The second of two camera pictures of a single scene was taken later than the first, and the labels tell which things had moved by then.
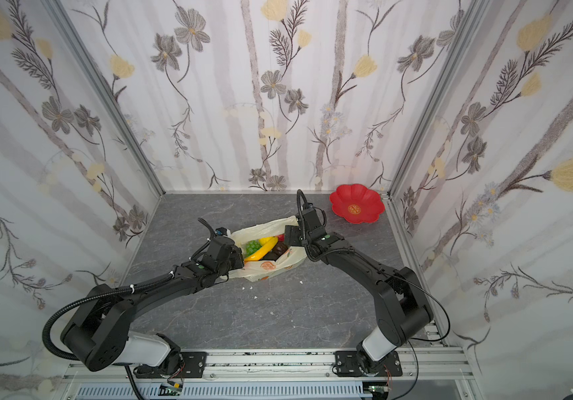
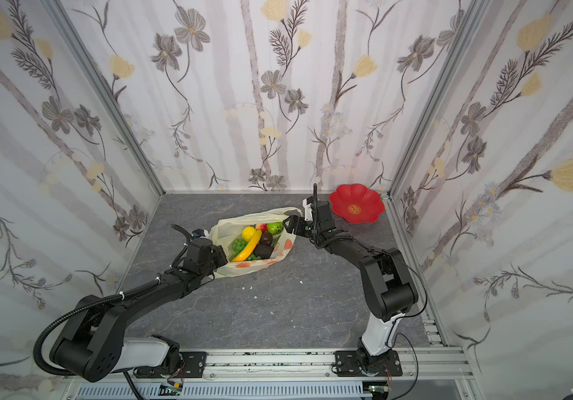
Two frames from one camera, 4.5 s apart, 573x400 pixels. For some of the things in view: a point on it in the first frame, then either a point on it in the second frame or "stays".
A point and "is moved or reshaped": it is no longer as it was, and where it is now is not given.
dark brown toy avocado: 274,254 -> 263,251
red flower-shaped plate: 356,203 stays
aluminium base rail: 111,374 stays
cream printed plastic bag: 260,268 is moved or reshaped
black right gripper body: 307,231 -> 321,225
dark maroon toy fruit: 280,248 -> 266,238
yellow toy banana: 266,244 -> 247,251
